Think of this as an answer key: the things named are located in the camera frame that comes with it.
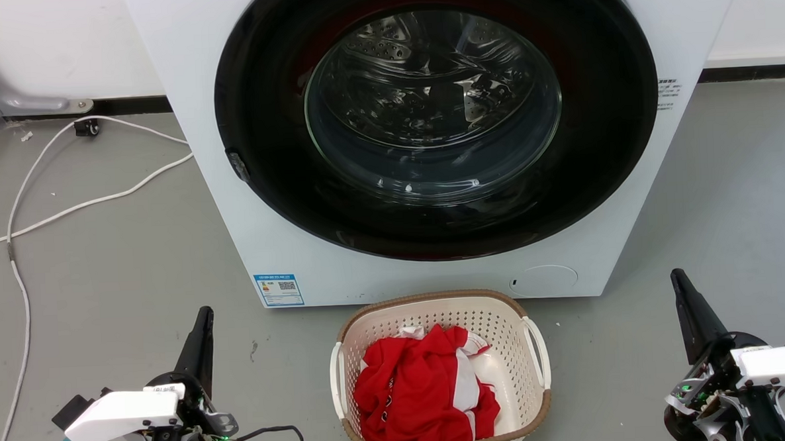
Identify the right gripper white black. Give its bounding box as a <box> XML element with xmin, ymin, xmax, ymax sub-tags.
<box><xmin>657</xmin><ymin>264</ymin><xmax>785</xmax><ymax>441</ymax></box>

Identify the grey drain pipe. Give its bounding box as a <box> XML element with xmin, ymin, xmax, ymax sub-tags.
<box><xmin>0</xmin><ymin>25</ymin><xmax>95</xmax><ymax>119</ymax></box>

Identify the white power cable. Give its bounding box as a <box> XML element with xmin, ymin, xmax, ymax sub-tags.
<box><xmin>0</xmin><ymin>152</ymin><xmax>198</xmax><ymax>254</ymax></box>
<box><xmin>0</xmin><ymin>111</ymin><xmax>203</xmax><ymax>441</ymax></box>

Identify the blue white energy label sticker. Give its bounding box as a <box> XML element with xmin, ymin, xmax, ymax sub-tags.
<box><xmin>253</xmin><ymin>271</ymin><xmax>304</xmax><ymax>309</ymax></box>

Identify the round white filter cover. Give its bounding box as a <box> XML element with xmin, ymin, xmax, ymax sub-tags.
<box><xmin>508</xmin><ymin>263</ymin><xmax>580</xmax><ymax>297</ymax></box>

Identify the red and white garment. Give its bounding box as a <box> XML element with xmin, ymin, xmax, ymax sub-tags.
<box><xmin>349</xmin><ymin>320</ymin><xmax>503</xmax><ymax>441</ymax></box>

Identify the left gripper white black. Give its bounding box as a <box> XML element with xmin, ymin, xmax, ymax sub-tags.
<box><xmin>47</xmin><ymin>306</ymin><xmax>240</xmax><ymax>441</ymax></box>

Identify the small black text sticker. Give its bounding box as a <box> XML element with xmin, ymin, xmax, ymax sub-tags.
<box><xmin>655</xmin><ymin>78</ymin><xmax>680</xmax><ymax>111</ymax></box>

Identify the white front-load washing machine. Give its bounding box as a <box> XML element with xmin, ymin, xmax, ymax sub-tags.
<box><xmin>123</xmin><ymin>0</ymin><xmax>762</xmax><ymax>318</ymax></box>

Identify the round black washing machine door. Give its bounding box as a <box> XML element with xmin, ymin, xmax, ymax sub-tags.
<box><xmin>209</xmin><ymin>0</ymin><xmax>666</xmax><ymax>271</ymax></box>

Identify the cream perforated laundry basket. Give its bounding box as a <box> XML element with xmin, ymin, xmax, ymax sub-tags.
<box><xmin>326</xmin><ymin>286</ymin><xmax>555</xmax><ymax>441</ymax></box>

